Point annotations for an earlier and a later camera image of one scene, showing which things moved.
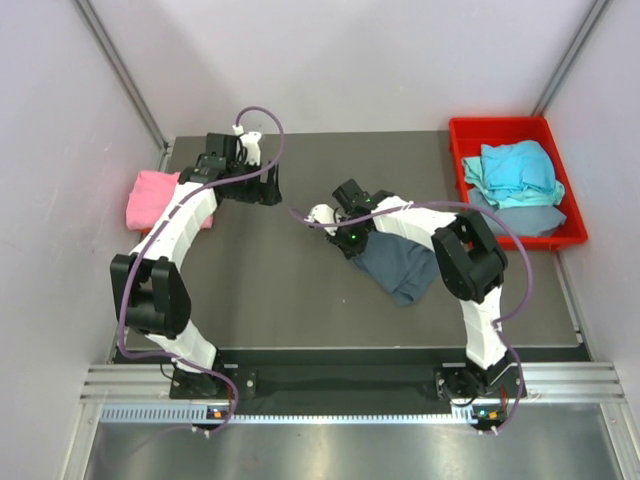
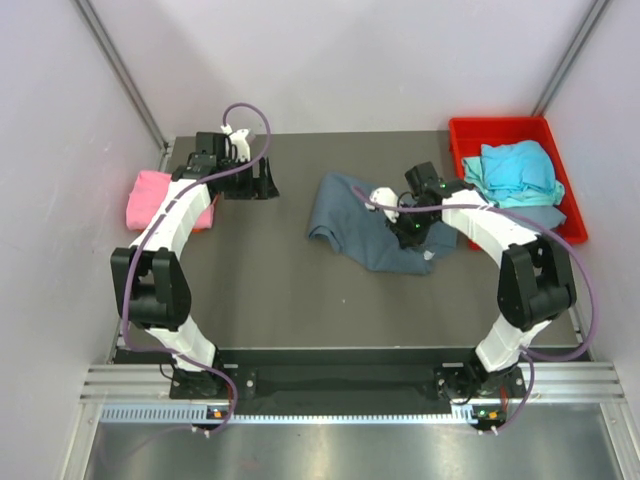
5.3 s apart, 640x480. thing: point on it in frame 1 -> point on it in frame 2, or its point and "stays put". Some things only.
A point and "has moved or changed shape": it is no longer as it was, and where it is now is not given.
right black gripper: [348, 250] -> [404, 238]
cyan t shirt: [514, 174] stays put
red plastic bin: [466, 137] stays put
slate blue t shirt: [402, 268] has moved or changed shape
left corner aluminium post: [127, 78] stays put
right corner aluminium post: [598, 10] stays put
